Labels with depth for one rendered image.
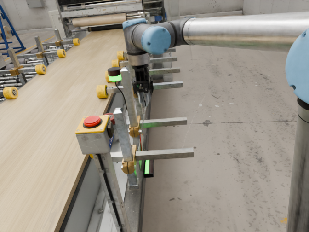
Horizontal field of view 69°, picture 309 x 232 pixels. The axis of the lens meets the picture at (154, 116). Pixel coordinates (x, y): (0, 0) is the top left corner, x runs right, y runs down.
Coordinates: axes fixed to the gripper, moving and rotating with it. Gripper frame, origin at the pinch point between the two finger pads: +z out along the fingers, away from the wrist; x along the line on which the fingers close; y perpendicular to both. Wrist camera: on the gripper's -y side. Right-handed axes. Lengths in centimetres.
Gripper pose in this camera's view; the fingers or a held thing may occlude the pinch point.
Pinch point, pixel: (145, 103)
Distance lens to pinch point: 105.2
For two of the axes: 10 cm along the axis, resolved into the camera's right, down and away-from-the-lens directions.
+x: 10.0, -0.7, -0.7
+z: 1.0, 8.5, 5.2
